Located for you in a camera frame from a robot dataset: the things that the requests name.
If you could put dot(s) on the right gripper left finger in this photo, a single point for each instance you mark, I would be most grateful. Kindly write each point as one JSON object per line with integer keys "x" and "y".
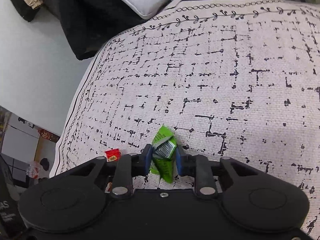
{"x": 145, "y": 159}

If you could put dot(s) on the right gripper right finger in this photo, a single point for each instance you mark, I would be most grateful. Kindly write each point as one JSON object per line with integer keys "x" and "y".
{"x": 184, "y": 162}

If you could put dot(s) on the green snack packet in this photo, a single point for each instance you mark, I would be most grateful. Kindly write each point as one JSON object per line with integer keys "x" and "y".
{"x": 164, "y": 145}

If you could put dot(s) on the red candy wrapper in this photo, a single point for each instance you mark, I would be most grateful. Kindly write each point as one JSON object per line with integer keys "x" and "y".
{"x": 113, "y": 155}

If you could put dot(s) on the white patterned bed cover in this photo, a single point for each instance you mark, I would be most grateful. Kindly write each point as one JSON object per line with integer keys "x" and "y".
{"x": 236, "y": 78}

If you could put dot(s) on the water bottle pack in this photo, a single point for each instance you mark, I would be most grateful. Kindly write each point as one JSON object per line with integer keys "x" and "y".
{"x": 33, "y": 170}

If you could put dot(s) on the black jacket on chair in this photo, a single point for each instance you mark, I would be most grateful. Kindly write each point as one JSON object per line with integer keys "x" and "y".
{"x": 88, "y": 24}

